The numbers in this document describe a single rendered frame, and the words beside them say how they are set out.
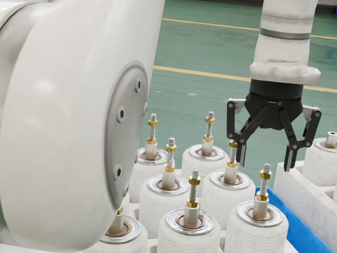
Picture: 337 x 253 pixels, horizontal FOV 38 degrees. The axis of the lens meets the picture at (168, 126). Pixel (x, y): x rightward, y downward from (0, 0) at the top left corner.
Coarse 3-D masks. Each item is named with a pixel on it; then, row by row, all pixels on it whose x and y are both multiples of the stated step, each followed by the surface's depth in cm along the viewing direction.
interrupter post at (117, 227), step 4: (116, 216) 69; (120, 216) 69; (116, 220) 69; (120, 220) 70; (112, 224) 70; (116, 224) 70; (120, 224) 70; (112, 228) 70; (116, 228) 70; (120, 228) 70; (112, 232) 70; (116, 232) 70
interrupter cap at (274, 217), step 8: (240, 208) 79; (248, 208) 79; (272, 208) 80; (240, 216) 76; (248, 216) 77; (272, 216) 77; (280, 216) 77; (256, 224) 74; (264, 224) 75; (272, 224) 75
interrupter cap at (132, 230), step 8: (128, 216) 74; (128, 224) 72; (136, 224) 72; (120, 232) 71; (128, 232) 70; (136, 232) 70; (104, 240) 68; (112, 240) 68; (120, 240) 68; (128, 240) 68
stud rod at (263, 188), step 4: (264, 164) 75; (268, 164) 75; (264, 168) 75; (268, 168) 75; (264, 172) 75; (268, 172) 75; (264, 180) 75; (264, 184) 75; (260, 188) 76; (264, 188) 76; (260, 192) 76; (264, 192) 76
